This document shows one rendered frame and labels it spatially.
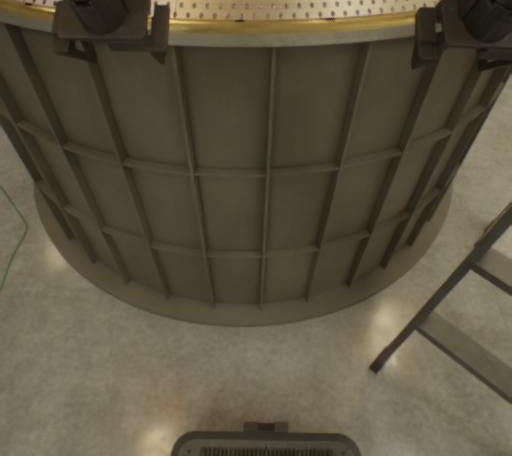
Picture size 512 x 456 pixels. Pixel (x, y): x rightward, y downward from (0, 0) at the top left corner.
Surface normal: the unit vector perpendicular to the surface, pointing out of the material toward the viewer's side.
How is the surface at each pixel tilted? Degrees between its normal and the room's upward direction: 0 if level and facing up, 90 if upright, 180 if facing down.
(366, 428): 0
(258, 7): 43
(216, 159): 90
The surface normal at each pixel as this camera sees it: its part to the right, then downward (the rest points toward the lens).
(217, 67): -0.04, 0.75
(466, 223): 0.01, -0.66
